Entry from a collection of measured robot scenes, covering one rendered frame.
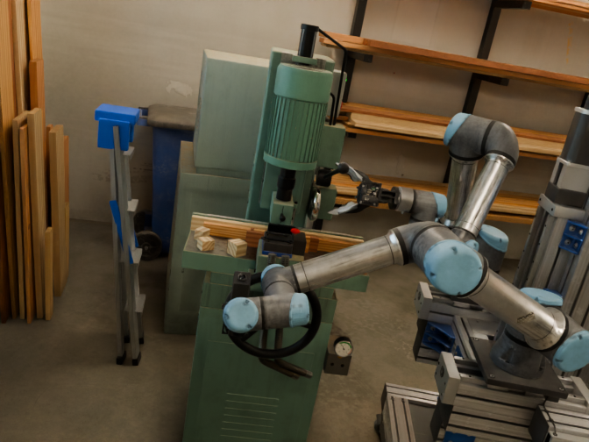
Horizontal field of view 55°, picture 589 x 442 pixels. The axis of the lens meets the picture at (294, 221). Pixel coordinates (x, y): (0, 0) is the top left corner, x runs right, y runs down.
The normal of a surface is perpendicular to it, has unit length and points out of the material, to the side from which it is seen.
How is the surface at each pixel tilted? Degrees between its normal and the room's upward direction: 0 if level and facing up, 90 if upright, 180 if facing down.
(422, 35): 90
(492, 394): 90
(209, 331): 90
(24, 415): 0
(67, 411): 0
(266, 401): 90
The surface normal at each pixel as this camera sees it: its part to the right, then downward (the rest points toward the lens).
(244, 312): 0.12, -0.17
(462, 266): 0.04, 0.29
